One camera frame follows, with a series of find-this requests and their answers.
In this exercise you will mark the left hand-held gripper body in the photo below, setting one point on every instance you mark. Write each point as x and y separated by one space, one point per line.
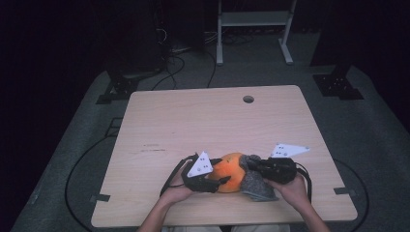
201 167

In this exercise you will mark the person's left hand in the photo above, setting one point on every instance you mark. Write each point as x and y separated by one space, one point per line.
177 191

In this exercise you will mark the orange plush toy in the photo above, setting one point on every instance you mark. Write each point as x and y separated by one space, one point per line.
227 174

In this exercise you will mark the black stand base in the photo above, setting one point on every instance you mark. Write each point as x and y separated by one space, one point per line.
117 93
338 87

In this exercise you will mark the grey fuzzy cloth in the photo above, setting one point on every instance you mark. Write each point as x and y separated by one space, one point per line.
257 188

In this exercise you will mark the white metal desk frame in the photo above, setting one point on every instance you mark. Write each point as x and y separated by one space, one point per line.
251 18

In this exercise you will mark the person's right hand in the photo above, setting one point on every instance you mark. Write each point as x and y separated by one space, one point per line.
295 191

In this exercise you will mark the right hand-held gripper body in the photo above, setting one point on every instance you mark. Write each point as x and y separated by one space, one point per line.
278 169

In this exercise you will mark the dark equipment cabinet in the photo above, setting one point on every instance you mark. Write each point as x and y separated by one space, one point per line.
138 38

